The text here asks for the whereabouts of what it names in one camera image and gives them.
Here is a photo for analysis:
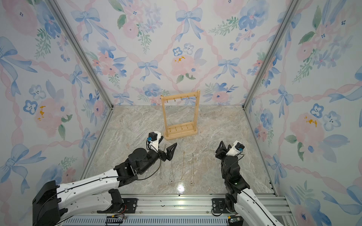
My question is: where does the silver necklace with bar pendant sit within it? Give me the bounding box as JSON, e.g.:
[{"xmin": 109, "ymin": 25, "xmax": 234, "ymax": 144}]
[{"xmin": 189, "ymin": 153, "xmax": 196, "ymax": 186}]

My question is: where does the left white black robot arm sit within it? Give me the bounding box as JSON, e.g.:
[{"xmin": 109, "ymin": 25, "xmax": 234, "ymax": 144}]
[{"xmin": 32, "ymin": 132, "xmax": 177, "ymax": 226}]

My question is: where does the gold chain necklace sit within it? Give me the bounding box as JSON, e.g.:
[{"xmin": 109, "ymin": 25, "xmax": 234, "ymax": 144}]
[{"xmin": 168, "ymin": 158, "xmax": 175, "ymax": 186}]

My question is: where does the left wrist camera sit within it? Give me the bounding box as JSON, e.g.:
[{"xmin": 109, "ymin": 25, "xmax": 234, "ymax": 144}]
[{"xmin": 146, "ymin": 131, "xmax": 161, "ymax": 153}]

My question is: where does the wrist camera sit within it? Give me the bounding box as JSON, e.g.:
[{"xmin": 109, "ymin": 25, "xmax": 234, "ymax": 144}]
[
  {"xmin": 226, "ymin": 141, "xmax": 245, "ymax": 157},
  {"xmin": 146, "ymin": 131, "xmax": 161, "ymax": 153}
]

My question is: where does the wooden jewelry display stand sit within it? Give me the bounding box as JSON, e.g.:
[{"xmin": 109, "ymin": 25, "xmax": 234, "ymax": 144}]
[{"xmin": 161, "ymin": 90, "xmax": 201, "ymax": 140}]

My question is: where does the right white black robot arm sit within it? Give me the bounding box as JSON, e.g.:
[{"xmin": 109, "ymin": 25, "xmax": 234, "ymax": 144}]
[{"xmin": 216, "ymin": 141, "xmax": 282, "ymax": 226}]

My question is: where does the aluminium corner profile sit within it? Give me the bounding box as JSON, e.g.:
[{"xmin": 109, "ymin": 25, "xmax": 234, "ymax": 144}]
[
  {"xmin": 45, "ymin": 0, "xmax": 114, "ymax": 109},
  {"xmin": 242, "ymin": 0, "xmax": 301, "ymax": 110}
]

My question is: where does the left aluminium corner profile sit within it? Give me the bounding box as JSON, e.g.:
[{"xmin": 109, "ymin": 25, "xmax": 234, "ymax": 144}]
[{"xmin": 45, "ymin": 0, "xmax": 114, "ymax": 109}]

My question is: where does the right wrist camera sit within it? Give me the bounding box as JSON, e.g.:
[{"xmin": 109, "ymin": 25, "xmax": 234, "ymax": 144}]
[{"xmin": 226, "ymin": 141, "xmax": 245, "ymax": 157}]

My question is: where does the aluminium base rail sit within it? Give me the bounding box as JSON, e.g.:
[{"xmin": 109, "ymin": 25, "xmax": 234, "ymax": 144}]
[{"xmin": 66, "ymin": 194, "xmax": 296, "ymax": 226}]

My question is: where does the right aluminium corner profile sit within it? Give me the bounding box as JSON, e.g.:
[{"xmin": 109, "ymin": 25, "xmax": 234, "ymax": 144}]
[{"xmin": 242, "ymin": 0, "xmax": 301, "ymax": 110}]

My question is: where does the green circuit board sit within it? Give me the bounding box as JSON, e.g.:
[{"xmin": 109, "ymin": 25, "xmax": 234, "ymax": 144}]
[{"xmin": 228, "ymin": 216, "xmax": 244, "ymax": 226}]

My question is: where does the short silver chain necklace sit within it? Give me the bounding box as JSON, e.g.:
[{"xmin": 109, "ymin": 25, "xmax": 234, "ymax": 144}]
[{"xmin": 179, "ymin": 151, "xmax": 186, "ymax": 183}]

